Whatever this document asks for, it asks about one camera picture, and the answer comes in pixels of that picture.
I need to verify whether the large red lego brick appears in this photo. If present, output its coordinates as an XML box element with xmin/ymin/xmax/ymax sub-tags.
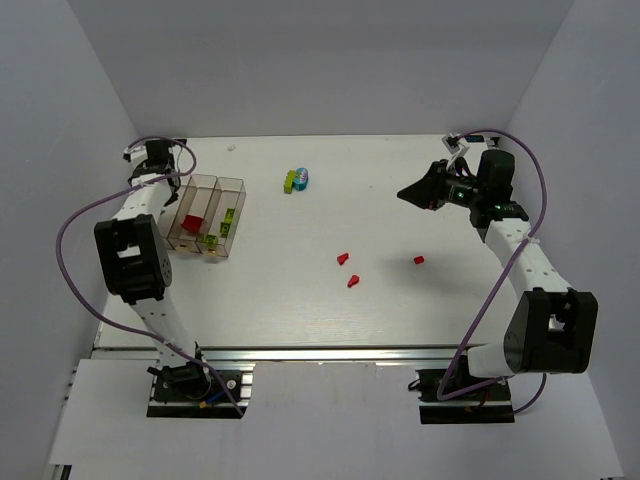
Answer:
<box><xmin>181</xmin><ymin>214</ymin><xmax>204</xmax><ymax>234</ymax></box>

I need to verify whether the green lego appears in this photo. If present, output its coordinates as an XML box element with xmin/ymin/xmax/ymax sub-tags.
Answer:
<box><xmin>224</xmin><ymin>208</ymin><xmax>235</xmax><ymax>223</ymax></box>

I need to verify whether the blue frog lego piece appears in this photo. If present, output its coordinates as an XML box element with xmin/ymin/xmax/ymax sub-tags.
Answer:
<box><xmin>293</xmin><ymin>167</ymin><xmax>309</xmax><ymax>191</ymax></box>

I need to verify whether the long green lego brick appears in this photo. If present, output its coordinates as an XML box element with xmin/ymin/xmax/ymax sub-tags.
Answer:
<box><xmin>283</xmin><ymin>170</ymin><xmax>297</xmax><ymax>194</ymax></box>

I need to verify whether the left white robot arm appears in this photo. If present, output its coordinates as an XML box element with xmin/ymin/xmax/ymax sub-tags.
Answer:
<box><xmin>94</xmin><ymin>137</ymin><xmax>201</xmax><ymax>376</ymax></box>

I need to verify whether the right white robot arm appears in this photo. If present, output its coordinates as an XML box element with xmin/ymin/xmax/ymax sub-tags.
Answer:
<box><xmin>397</xmin><ymin>149</ymin><xmax>598</xmax><ymax>379</ymax></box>

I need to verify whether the clear three-compartment container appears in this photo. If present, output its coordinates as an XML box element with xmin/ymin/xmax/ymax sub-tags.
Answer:
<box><xmin>158</xmin><ymin>174</ymin><xmax>246</xmax><ymax>258</ymax></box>

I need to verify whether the red lego piece upper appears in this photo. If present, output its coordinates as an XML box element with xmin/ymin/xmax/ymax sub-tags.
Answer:
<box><xmin>337</xmin><ymin>252</ymin><xmax>349</xmax><ymax>265</ymax></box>

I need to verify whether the red lego piece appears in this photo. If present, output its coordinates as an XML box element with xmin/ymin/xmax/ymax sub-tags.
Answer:
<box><xmin>347</xmin><ymin>275</ymin><xmax>360</xmax><ymax>288</ymax></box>
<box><xmin>337</xmin><ymin>252</ymin><xmax>349</xmax><ymax>265</ymax></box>

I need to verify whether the red lego piece lower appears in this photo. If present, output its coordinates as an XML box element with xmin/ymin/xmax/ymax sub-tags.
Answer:
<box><xmin>347</xmin><ymin>275</ymin><xmax>360</xmax><ymax>288</ymax></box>

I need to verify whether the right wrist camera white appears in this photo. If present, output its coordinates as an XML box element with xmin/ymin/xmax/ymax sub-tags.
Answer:
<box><xmin>442</xmin><ymin>134</ymin><xmax>469</xmax><ymax>161</ymax></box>

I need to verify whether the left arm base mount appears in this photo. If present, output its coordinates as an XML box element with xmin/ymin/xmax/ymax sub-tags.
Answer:
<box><xmin>146</xmin><ymin>362</ymin><xmax>247</xmax><ymax>419</ymax></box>

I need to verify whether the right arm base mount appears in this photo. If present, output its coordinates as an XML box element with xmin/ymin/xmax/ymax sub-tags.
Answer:
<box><xmin>407</xmin><ymin>369</ymin><xmax>515</xmax><ymax>425</ymax></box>

